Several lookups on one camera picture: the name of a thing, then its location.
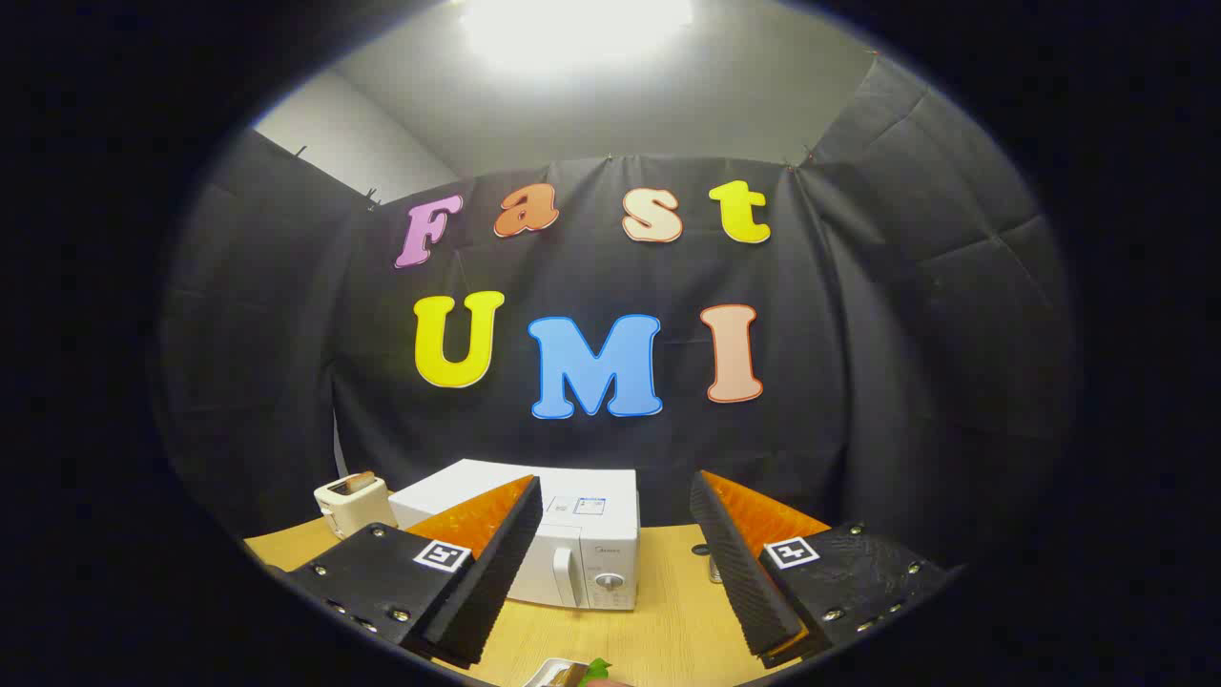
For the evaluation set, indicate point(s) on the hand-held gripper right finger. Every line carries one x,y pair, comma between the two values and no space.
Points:
744,582

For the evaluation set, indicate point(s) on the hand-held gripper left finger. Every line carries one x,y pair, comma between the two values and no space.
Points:
496,572

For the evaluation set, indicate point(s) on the white microwave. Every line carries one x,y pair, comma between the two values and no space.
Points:
591,549

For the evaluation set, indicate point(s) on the brown bread lettuce sandwich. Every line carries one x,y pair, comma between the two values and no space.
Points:
595,671

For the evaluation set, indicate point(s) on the white ridged tray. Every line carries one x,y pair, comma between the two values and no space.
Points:
546,676

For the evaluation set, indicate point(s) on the white toaster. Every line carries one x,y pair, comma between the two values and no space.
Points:
358,506

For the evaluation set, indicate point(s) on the toast slice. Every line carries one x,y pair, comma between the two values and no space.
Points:
355,482

